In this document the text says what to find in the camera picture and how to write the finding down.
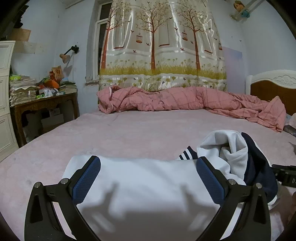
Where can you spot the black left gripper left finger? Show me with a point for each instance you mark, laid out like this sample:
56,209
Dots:
42,222

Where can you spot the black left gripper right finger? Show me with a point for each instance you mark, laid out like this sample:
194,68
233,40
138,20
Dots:
253,222

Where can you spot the white navy varsity jacket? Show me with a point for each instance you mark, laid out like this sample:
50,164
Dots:
147,199

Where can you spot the pink plaid quilt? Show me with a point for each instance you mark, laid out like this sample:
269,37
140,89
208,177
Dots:
270,114

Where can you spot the white cabinet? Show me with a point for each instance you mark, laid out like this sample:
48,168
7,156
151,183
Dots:
8,142

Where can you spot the white wooden headboard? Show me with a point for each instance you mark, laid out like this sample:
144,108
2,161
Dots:
267,85

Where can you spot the dark wooden side table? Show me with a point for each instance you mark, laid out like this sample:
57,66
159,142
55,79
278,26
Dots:
44,104

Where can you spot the pink bed sheet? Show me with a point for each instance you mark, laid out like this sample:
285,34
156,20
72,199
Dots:
131,134

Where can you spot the stack of papers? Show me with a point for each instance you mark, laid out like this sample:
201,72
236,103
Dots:
22,89

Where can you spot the orange toy clutter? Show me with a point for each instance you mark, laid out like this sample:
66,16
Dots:
55,84

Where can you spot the tree print curtain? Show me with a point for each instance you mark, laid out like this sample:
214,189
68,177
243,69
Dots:
156,45

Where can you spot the wall shelf with toys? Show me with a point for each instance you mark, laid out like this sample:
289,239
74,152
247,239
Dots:
243,9

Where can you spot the window frame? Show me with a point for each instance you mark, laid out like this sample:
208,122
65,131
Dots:
93,40

